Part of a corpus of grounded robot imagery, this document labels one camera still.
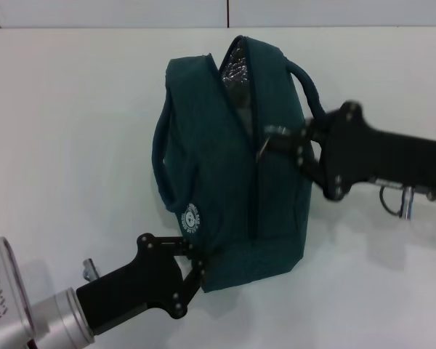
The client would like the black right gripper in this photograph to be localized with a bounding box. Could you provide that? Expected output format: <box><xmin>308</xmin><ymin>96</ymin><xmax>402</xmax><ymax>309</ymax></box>
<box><xmin>268</xmin><ymin>101</ymin><xmax>436</xmax><ymax>201</ymax></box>

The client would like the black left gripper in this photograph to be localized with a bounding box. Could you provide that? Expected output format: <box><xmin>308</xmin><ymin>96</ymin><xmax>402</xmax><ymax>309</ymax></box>
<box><xmin>76</xmin><ymin>234</ymin><xmax>219</xmax><ymax>328</ymax></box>

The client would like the dark teal zip bag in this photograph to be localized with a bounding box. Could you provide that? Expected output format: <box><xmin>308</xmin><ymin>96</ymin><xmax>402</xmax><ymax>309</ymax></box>
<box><xmin>150</xmin><ymin>35</ymin><xmax>326</xmax><ymax>294</ymax></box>

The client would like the dark right gripper cable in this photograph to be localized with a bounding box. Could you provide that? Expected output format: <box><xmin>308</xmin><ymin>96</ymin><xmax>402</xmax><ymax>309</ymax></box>
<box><xmin>379</xmin><ymin>184</ymin><xmax>418</xmax><ymax>220</ymax></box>

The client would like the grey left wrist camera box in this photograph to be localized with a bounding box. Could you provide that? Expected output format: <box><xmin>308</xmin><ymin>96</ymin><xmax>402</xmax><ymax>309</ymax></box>
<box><xmin>0</xmin><ymin>236</ymin><xmax>36</xmax><ymax>329</ymax></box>

